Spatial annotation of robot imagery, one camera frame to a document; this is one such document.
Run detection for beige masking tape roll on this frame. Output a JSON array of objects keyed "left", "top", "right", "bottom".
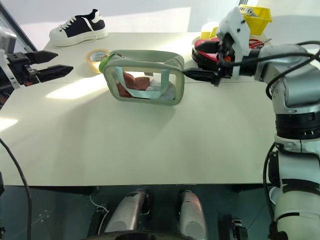
[{"left": 86, "top": 48, "right": 111, "bottom": 74}]

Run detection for red and black round object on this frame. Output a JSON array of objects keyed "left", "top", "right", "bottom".
[{"left": 191, "top": 37, "right": 222, "bottom": 70}]

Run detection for black and white sneaker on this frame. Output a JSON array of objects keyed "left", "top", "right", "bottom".
[{"left": 48, "top": 8, "right": 110, "bottom": 47}]

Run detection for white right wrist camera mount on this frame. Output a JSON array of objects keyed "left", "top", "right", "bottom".
[{"left": 216, "top": 5, "right": 251, "bottom": 79}]

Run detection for silver left robot leg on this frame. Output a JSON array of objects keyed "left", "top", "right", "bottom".
[{"left": 103, "top": 189, "right": 152, "bottom": 234}]

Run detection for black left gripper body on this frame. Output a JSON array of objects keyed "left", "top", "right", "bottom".
[{"left": 6, "top": 52, "right": 41, "bottom": 87}]

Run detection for clear green-trimmed toiletry pouch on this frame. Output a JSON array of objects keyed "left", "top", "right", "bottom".
[{"left": 98, "top": 49, "right": 186, "bottom": 107}]

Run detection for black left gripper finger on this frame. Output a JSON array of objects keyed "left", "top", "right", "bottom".
[
  {"left": 36, "top": 64, "right": 74, "bottom": 84},
  {"left": 27, "top": 50, "right": 59, "bottom": 65}
]

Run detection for yellow plastic bin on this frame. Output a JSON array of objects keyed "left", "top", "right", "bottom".
[{"left": 240, "top": 5, "right": 274, "bottom": 36}]

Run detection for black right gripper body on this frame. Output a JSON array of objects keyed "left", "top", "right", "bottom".
[{"left": 211, "top": 32, "right": 237, "bottom": 88}]

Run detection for green zipper pull tag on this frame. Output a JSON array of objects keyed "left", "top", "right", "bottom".
[{"left": 98, "top": 54, "right": 113, "bottom": 74}]

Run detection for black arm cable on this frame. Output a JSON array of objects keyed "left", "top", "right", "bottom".
[
  {"left": 0, "top": 136, "right": 33, "bottom": 240},
  {"left": 232, "top": 40, "right": 320, "bottom": 101}
]

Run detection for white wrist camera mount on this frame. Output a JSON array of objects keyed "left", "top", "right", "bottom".
[
  {"left": 216, "top": 5, "right": 251, "bottom": 79},
  {"left": 0, "top": 48, "right": 21, "bottom": 90}
]

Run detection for silver right robot leg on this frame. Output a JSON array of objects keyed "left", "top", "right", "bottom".
[{"left": 177, "top": 189, "right": 209, "bottom": 240}]

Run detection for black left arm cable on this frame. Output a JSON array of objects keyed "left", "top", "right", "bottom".
[{"left": 0, "top": 136, "right": 33, "bottom": 240}]

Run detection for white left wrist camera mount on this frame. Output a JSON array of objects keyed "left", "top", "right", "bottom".
[{"left": 0, "top": 48, "right": 21, "bottom": 90}]

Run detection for dark metal frame bar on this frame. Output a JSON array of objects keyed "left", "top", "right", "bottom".
[{"left": 0, "top": 0, "right": 39, "bottom": 54}]

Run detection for red wires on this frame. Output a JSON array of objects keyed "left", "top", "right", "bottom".
[{"left": 248, "top": 38, "right": 266, "bottom": 50}]

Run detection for light grey cloth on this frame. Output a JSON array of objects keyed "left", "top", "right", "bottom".
[{"left": 146, "top": 79, "right": 177, "bottom": 100}]

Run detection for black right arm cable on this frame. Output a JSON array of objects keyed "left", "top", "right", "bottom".
[{"left": 232, "top": 40, "right": 320, "bottom": 101}]

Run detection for yellow and white container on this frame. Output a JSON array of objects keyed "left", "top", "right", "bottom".
[{"left": 200, "top": 20, "right": 222, "bottom": 40}]

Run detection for maroon cloth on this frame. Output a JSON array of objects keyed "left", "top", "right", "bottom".
[{"left": 117, "top": 71, "right": 151, "bottom": 98}]

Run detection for thin white cord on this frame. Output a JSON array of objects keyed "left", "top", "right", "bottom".
[{"left": 89, "top": 194, "right": 111, "bottom": 232}]

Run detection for silver robot leg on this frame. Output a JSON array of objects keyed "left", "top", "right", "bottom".
[
  {"left": 177, "top": 189, "right": 209, "bottom": 240},
  {"left": 103, "top": 189, "right": 152, "bottom": 234}
]

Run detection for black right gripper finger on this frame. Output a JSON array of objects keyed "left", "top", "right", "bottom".
[{"left": 182, "top": 68, "right": 219, "bottom": 82}]

